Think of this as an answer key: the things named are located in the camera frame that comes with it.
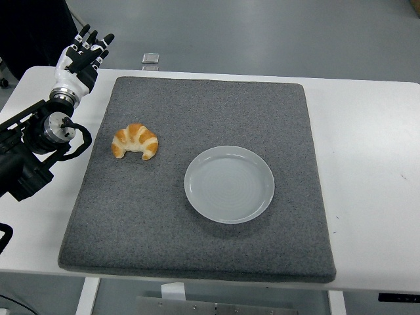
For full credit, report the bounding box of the golden croissant bread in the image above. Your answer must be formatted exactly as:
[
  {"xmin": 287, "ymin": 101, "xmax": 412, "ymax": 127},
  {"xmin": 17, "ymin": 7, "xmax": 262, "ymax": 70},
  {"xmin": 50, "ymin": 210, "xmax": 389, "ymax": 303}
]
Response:
[{"xmin": 111, "ymin": 123, "xmax": 159, "ymax": 161}]

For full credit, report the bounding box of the person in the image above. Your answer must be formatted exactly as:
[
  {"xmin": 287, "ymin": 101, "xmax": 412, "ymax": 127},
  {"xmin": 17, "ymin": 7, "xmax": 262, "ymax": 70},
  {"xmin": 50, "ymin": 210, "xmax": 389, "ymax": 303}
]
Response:
[{"xmin": 0, "ymin": 0, "xmax": 79, "ymax": 81}]

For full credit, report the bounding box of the light grey round plate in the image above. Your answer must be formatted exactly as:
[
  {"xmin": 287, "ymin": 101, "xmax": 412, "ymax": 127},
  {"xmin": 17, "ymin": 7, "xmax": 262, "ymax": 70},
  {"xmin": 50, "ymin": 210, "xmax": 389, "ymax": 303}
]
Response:
[{"xmin": 183, "ymin": 145, "xmax": 276, "ymax": 225}]

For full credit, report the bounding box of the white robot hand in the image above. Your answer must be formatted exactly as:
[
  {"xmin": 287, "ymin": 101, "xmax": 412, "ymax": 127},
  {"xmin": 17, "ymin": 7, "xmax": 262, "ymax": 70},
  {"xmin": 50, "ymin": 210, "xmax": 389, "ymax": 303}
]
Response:
[{"xmin": 53, "ymin": 24, "xmax": 116, "ymax": 96}]

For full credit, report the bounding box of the grey metal plate with screws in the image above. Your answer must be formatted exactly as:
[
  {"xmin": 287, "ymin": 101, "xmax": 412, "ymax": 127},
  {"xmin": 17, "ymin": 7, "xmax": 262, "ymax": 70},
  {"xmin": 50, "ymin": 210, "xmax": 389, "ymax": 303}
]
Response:
[{"xmin": 135, "ymin": 295, "xmax": 296, "ymax": 315}]

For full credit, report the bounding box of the black table control panel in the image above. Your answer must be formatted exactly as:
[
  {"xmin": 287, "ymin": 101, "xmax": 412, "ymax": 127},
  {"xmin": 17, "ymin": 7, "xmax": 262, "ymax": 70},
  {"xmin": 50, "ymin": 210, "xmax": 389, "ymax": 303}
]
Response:
[{"xmin": 377, "ymin": 292, "xmax": 420, "ymax": 303}]

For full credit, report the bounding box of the grey felt mat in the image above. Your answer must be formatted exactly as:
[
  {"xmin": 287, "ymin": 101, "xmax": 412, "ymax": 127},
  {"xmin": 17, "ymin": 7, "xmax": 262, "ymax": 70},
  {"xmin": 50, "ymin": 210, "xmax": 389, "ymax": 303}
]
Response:
[{"xmin": 57, "ymin": 76, "xmax": 338, "ymax": 285}]

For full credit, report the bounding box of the white table leg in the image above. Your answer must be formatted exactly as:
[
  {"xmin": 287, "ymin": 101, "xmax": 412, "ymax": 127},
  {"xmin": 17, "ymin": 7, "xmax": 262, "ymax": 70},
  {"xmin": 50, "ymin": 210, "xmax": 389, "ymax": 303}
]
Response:
[
  {"xmin": 327, "ymin": 290, "xmax": 347, "ymax": 315},
  {"xmin": 75, "ymin": 277, "xmax": 102, "ymax": 315}
]

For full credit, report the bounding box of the black floor cable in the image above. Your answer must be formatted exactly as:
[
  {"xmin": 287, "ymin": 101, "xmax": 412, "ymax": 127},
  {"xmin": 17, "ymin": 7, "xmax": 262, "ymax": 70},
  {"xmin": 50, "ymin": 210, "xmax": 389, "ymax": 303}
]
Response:
[{"xmin": 0, "ymin": 293, "xmax": 37, "ymax": 315}]

